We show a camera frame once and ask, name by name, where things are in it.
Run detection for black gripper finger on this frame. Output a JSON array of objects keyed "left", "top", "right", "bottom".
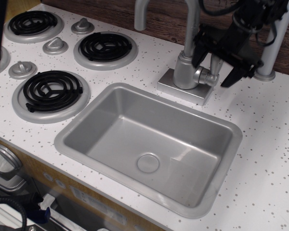
[
  {"left": 221, "top": 67, "right": 245, "bottom": 87},
  {"left": 192, "top": 40, "right": 209, "bottom": 67}
]

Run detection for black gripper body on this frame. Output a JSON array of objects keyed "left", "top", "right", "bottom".
[{"left": 194, "top": 14, "right": 263, "bottom": 77}]

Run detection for silver faucet lever handle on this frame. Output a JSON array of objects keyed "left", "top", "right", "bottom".
[{"left": 193, "top": 54, "right": 223, "bottom": 87}]

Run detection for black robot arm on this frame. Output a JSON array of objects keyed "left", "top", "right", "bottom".
[{"left": 192, "top": 0, "right": 288, "bottom": 88}]

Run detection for grey support pole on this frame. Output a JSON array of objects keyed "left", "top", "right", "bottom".
[{"left": 254, "top": 1, "right": 289, "bottom": 82}]

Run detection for silver toy faucet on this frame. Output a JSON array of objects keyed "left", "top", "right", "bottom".
[{"left": 134, "top": 0, "right": 224, "bottom": 106}]

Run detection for back right stove burner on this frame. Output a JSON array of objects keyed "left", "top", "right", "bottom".
[{"left": 73, "top": 32, "right": 138, "bottom": 71}]

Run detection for grey plastic sink basin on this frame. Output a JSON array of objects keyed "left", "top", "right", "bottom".
[{"left": 54, "top": 83, "right": 243, "bottom": 218}]

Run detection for silver knob back right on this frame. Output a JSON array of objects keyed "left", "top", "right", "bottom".
[{"left": 71, "top": 18, "right": 94, "bottom": 35}]

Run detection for silver knob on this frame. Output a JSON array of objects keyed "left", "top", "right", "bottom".
[
  {"left": 71, "top": 18, "right": 94, "bottom": 35},
  {"left": 42, "top": 37, "right": 68, "bottom": 55},
  {"left": 8, "top": 61, "right": 37, "bottom": 80}
]

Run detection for silver knob middle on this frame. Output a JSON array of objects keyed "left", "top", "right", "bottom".
[{"left": 42, "top": 37, "right": 68, "bottom": 55}]

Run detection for front right stove burner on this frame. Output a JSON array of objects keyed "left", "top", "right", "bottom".
[{"left": 12, "top": 70, "right": 91, "bottom": 124}]

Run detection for back left stove burner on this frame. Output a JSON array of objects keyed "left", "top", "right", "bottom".
[{"left": 3, "top": 11, "right": 64, "bottom": 44}]

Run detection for silver knob front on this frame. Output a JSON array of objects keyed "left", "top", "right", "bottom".
[{"left": 8, "top": 61, "right": 37, "bottom": 80}]

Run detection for black cable near pole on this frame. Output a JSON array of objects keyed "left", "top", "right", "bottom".
[{"left": 255, "top": 14, "right": 284, "bottom": 47}]

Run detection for silver oven door handle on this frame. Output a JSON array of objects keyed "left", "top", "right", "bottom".
[{"left": 0, "top": 144, "right": 22, "bottom": 180}]

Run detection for black cable bottom left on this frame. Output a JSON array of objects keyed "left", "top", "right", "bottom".
[{"left": 0, "top": 192, "right": 44, "bottom": 229}]

